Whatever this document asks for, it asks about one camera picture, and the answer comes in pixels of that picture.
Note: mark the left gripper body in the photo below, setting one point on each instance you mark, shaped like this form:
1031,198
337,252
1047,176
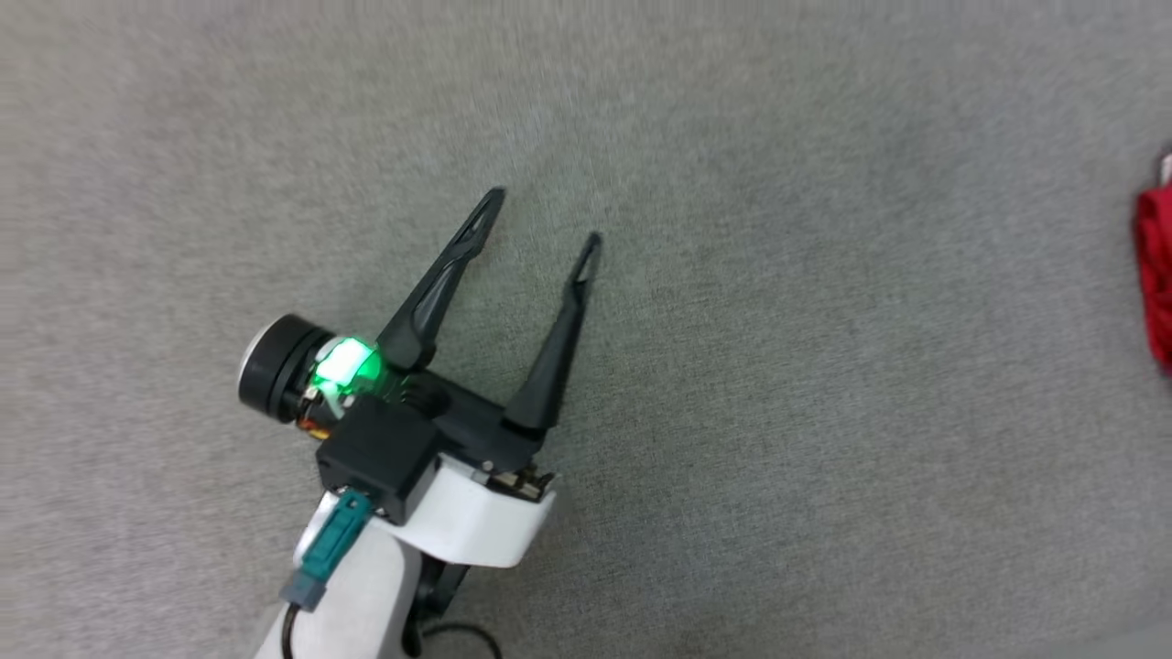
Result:
485,513

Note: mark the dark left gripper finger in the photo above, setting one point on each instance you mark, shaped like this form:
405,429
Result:
549,375
421,311

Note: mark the red and white jersey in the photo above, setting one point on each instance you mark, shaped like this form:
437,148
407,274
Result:
1158,265

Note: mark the grey fabric sofa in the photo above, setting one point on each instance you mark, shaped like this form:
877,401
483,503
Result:
824,366

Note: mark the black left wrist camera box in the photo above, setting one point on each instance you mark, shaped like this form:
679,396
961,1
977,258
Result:
380,458

